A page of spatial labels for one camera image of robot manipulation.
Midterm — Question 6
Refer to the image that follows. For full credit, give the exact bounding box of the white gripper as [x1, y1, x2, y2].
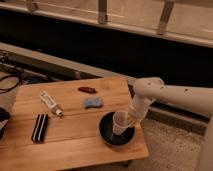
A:
[128, 98, 151, 124]

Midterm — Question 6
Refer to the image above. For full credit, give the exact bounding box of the white ceramic cup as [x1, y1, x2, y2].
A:
[113, 111, 130, 135]

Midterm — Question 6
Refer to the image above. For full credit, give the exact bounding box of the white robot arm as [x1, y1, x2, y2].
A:
[128, 77, 213, 171]

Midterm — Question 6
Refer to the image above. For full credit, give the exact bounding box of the black ceramic bowl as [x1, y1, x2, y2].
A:
[99, 112, 135, 146]

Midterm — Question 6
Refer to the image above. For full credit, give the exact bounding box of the blue sponge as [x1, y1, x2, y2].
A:
[84, 97, 103, 108]

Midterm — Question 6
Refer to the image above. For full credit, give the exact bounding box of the small dark red object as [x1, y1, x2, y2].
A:
[78, 87, 97, 94]

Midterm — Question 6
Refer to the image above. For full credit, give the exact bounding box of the white tube with cap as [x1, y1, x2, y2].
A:
[39, 91, 63, 117]

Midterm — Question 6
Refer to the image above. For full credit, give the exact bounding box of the black striped rectangular block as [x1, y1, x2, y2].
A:
[31, 114, 49, 143]

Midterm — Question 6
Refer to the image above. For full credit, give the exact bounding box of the dark object at left edge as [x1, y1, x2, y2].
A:
[0, 107, 10, 140]

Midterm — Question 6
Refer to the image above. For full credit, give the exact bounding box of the metal railing bracket right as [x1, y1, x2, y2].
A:
[157, 0, 175, 35]

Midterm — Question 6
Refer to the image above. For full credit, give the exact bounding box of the metal railing bracket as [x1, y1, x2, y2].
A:
[98, 0, 107, 24]
[157, 0, 175, 35]

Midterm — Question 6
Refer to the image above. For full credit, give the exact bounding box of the metal railing bracket middle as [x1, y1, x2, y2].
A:
[98, 0, 107, 24]

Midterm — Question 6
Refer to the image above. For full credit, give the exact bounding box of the black cable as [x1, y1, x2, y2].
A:
[0, 73, 23, 94]

